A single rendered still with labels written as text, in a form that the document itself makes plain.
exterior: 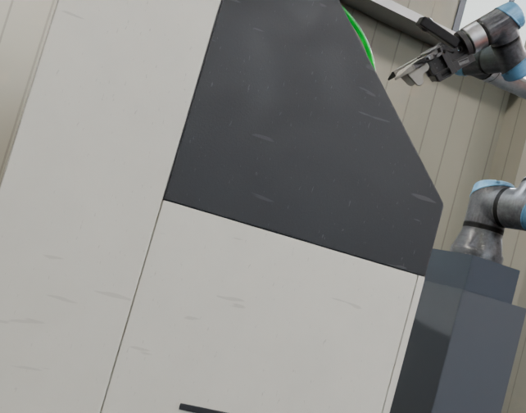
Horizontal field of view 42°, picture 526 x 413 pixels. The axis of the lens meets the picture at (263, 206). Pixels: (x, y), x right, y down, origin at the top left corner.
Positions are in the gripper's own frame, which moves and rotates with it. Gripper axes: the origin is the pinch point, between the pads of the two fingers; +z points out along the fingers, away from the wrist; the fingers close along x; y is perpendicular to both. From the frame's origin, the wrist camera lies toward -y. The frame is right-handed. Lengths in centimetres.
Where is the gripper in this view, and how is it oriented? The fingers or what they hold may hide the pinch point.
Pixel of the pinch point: (393, 74)
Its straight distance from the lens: 185.3
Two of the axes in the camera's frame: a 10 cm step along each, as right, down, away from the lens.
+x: -0.4, -1.7, 9.9
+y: 5.0, 8.5, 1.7
